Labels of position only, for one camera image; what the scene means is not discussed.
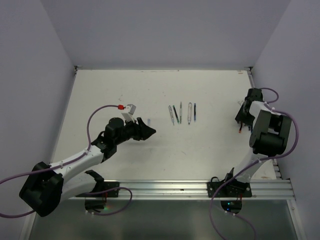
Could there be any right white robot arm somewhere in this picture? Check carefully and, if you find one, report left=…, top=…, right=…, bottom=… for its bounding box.
left=222, top=88, right=292, bottom=197

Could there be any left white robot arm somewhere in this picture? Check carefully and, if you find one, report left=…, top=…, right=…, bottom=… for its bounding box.
left=19, top=117, right=157, bottom=217

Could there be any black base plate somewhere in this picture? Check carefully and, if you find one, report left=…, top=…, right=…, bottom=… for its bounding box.
left=83, top=181, right=120, bottom=198
left=207, top=180, right=253, bottom=198

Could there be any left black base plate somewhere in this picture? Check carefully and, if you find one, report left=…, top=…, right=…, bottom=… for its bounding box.
left=83, top=181, right=120, bottom=198

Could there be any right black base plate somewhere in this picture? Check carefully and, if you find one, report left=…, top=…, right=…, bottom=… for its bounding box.
left=207, top=180, right=253, bottom=198

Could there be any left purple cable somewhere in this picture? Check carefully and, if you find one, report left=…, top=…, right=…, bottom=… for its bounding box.
left=0, top=104, right=133, bottom=217

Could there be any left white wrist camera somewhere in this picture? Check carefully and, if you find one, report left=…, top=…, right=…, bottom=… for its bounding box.
left=121, top=104, right=136, bottom=123

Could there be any green barrel pen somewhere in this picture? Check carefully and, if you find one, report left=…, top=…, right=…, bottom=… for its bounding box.
left=172, top=105, right=180, bottom=124

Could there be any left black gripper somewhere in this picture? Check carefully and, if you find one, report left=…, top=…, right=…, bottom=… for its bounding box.
left=114, top=116, right=156, bottom=146

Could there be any aluminium front rail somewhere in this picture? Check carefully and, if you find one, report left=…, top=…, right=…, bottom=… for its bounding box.
left=48, top=174, right=295, bottom=202

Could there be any clear slim pen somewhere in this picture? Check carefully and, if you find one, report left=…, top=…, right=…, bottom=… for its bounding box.
left=168, top=105, right=175, bottom=126

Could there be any clear grey pen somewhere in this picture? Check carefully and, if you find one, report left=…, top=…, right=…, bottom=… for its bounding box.
left=179, top=101, right=183, bottom=124

